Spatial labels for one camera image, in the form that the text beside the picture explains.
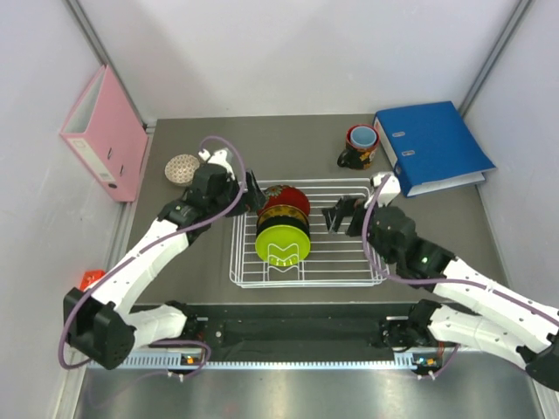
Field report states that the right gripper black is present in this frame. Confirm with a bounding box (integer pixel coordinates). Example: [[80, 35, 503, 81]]
[[322, 193, 396, 265]]

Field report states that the red floral bowl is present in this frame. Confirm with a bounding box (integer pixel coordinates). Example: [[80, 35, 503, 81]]
[[257, 184, 311, 216]]

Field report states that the black skull mug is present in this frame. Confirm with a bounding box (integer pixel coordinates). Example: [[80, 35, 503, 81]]
[[337, 125, 380, 170]]

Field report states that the light blue cup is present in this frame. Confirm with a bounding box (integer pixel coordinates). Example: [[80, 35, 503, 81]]
[[349, 125, 378, 149]]

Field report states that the patterned small bowl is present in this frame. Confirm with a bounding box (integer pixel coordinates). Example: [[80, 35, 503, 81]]
[[164, 154, 201, 187]]

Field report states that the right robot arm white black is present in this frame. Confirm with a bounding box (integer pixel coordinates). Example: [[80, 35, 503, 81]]
[[321, 196, 558, 390]]

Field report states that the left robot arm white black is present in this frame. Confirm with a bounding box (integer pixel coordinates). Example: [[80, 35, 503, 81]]
[[60, 163, 266, 370]]

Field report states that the black gold plate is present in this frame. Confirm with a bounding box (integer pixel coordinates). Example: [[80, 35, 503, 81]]
[[257, 205, 310, 234]]

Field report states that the lime green plate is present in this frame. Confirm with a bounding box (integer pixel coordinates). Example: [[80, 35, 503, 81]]
[[255, 224, 311, 267]]

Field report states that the blue binder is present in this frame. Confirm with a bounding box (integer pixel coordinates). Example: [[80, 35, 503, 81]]
[[374, 101, 496, 197]]

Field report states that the pink binder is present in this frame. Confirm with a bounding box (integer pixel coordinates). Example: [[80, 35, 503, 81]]
[[60, 65, 148, 203]]

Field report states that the red emergency button box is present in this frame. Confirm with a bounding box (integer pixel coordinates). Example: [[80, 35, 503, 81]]
[[79, 270, 106, 291]]

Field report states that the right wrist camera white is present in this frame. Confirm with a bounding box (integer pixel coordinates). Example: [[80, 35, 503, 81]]
[[364, 171, 401, 209]]

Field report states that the white wire dish rack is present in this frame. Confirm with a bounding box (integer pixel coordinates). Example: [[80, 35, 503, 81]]
[[229, 178, 390, 289]]

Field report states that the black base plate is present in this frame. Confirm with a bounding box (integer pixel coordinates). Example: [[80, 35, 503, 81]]
[[148, 300, 438, 362]]

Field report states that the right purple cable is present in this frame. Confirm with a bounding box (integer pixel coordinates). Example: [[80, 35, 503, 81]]
[[362, 174, 559, 326]]

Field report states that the purple cable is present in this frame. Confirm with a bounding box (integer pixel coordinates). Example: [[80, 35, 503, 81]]
[[362, 174, 559, 326], [58, 135, 248, 370]]

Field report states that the slotted cable duct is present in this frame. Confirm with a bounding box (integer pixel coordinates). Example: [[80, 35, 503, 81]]
[[86, 352, 442, 371]]

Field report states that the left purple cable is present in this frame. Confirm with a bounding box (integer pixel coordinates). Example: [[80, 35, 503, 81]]
[[58, 135, 248, 370]]

